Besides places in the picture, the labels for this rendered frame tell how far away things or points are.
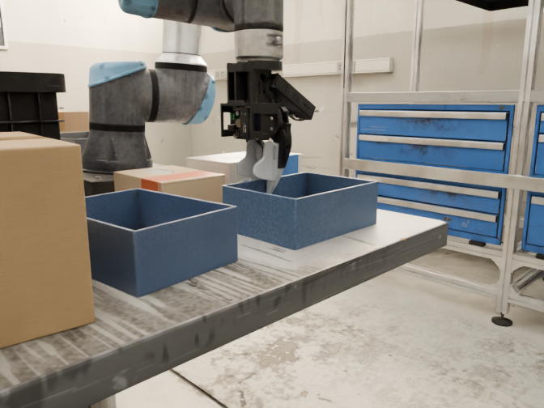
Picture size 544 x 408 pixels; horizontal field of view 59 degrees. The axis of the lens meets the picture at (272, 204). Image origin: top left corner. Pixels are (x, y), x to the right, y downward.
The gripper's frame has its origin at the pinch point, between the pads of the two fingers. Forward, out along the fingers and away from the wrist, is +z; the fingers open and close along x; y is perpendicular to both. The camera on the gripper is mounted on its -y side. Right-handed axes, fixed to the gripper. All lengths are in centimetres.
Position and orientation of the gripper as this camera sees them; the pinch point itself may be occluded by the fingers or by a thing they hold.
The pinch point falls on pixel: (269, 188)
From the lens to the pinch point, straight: 80.1
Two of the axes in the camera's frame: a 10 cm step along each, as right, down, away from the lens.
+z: 0.0, 9.8, 2.1
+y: -7.0, 1.5, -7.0
